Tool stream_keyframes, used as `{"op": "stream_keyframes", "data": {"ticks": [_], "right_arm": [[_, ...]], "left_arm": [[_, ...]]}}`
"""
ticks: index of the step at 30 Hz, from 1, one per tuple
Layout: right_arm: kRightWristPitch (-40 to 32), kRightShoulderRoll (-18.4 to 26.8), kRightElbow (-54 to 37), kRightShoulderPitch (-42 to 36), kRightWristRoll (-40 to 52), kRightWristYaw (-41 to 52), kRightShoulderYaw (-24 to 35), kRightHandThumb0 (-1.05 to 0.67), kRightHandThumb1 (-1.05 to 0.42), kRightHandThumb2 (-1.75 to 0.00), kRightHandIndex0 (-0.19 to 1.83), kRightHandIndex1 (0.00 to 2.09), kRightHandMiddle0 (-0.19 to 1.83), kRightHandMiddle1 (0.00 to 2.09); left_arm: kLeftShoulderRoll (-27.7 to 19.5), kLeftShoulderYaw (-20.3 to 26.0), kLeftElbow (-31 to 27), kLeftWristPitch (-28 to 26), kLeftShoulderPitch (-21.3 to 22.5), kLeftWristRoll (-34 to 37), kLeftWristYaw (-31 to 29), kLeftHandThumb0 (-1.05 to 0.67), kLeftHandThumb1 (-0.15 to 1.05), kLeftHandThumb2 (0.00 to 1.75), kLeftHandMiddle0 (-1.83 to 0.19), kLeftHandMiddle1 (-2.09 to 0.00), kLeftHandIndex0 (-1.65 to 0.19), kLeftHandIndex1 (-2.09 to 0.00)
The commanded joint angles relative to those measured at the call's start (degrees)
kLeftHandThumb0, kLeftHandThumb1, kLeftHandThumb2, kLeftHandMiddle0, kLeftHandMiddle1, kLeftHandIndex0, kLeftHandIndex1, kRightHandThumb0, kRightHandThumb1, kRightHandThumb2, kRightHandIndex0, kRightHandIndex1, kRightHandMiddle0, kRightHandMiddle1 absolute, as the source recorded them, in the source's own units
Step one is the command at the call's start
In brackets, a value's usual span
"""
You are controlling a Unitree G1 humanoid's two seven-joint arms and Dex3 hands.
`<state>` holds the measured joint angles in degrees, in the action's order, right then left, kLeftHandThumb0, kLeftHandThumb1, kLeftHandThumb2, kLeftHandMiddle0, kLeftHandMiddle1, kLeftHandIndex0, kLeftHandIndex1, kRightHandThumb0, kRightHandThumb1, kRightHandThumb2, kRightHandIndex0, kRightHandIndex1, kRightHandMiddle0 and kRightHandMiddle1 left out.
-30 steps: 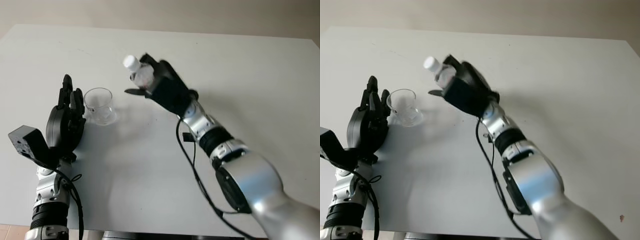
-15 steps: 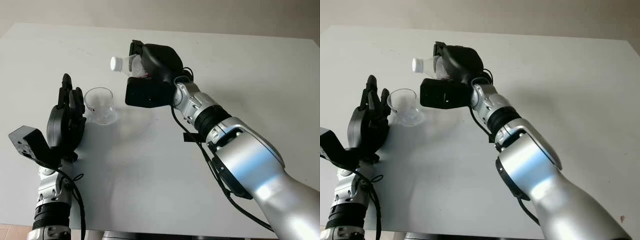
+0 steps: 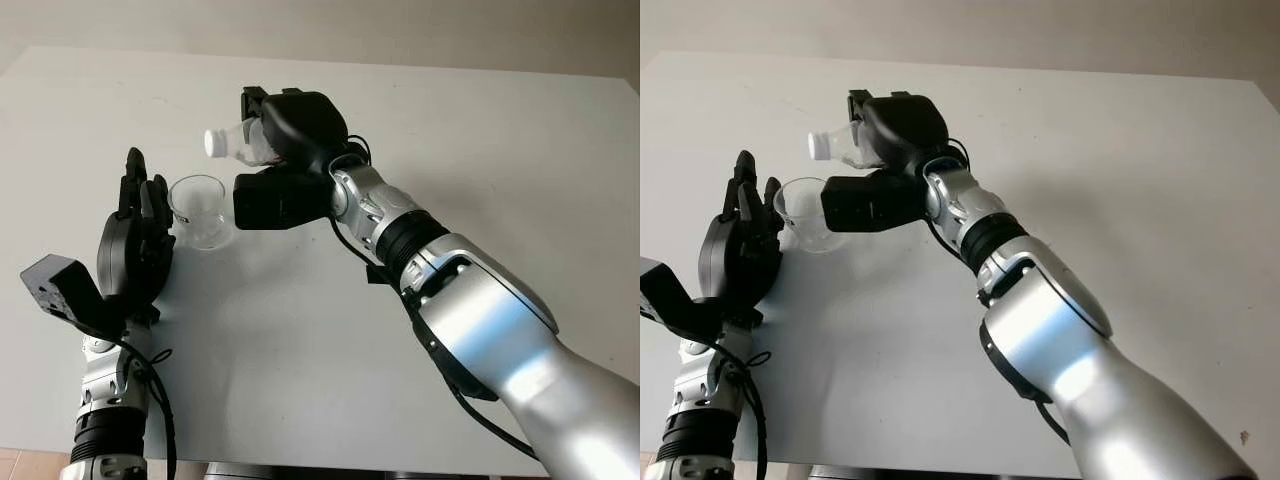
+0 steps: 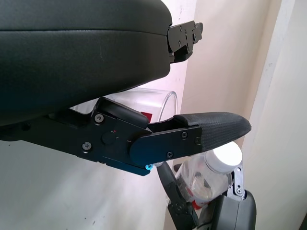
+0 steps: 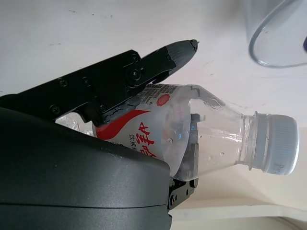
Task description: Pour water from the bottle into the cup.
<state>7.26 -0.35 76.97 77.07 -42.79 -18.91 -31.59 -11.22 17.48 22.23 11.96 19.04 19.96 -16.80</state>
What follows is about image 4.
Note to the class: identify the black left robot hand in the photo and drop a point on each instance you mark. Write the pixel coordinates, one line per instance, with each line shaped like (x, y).
(72, 60)

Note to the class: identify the clear plastic cup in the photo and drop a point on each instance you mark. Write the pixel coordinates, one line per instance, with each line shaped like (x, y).
(144, 100)

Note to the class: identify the clear water bottle white cap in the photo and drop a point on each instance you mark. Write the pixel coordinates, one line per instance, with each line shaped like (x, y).
(223, 155)

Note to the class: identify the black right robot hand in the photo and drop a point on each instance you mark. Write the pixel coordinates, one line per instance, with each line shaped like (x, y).
(235, 213)

